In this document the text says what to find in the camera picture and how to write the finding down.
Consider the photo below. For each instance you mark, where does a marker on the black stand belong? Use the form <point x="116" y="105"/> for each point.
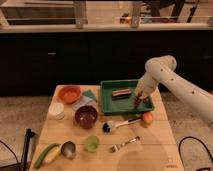
<point x="28" y="135"/>

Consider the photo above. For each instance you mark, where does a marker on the green cucumber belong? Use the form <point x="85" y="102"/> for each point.
<point x="43" y="154"/>

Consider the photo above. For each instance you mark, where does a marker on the dark red grapes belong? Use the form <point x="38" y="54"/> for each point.
<point x="137" y="100"/>

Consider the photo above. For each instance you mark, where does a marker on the orange bowl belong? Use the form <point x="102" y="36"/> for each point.
<point x="69" y="94"/>

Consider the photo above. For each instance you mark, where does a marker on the green cloth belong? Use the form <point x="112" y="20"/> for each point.
<point x="89" y="96"/>

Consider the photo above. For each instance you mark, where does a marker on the dark red bowl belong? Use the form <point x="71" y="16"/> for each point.
<point x="86" y="116"/>

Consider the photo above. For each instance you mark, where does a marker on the striped block in tray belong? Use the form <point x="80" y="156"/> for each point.
<point x="121" y="93"/>

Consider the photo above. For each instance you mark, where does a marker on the light green cup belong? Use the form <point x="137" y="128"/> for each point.
<point x="91" y="143"/>

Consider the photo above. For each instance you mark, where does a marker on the black dish brush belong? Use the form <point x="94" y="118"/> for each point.
<point x="110" y="126"/>

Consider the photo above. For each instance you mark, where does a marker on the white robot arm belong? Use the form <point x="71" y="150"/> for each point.
<point x="161" y="70"/>

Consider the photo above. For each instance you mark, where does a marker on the orange peach fruit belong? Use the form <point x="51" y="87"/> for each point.
<point x="147" y="118"/>

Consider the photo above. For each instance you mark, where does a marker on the yellow corn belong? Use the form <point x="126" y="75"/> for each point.
<point x="52" y="155"/>

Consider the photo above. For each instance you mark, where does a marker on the green plastic tray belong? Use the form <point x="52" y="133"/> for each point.
<point x="109" y="106"/>

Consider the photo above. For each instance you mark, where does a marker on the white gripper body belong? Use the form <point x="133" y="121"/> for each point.
<point x="146" y="85"/>

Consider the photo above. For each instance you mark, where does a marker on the silver fork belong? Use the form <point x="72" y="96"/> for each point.
<point x="117" y="147"/>

